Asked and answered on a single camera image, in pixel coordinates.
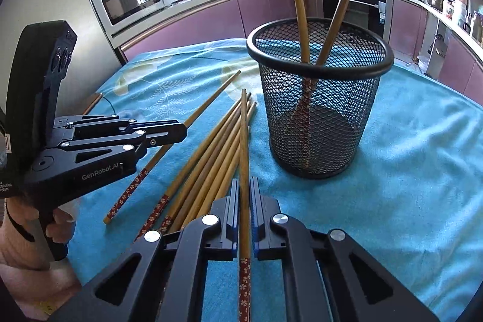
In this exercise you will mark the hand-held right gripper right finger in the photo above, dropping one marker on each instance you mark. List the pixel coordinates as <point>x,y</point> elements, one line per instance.
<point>256,231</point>

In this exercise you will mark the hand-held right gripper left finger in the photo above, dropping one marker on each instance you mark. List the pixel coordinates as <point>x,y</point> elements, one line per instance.
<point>234,227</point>

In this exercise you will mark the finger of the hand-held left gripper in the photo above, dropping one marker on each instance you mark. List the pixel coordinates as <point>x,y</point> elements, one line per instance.
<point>166,135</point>
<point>113,124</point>

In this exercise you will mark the bunch of wooden chopsticks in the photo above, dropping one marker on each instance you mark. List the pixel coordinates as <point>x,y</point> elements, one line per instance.
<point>211,163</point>

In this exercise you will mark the black mesh utensil holder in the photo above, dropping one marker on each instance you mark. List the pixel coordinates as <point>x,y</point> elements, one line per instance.
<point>339,99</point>

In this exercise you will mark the person's left hand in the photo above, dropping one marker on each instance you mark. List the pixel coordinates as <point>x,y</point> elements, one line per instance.
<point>60,227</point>

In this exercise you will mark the wooden table edge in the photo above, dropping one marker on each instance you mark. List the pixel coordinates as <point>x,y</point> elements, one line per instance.
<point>92,104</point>

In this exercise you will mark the blue floral tablecloth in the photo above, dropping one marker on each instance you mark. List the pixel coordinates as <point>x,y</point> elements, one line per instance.
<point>377,193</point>

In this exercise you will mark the purple kitchen cabinets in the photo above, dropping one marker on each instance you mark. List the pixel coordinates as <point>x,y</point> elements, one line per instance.
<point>226,12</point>

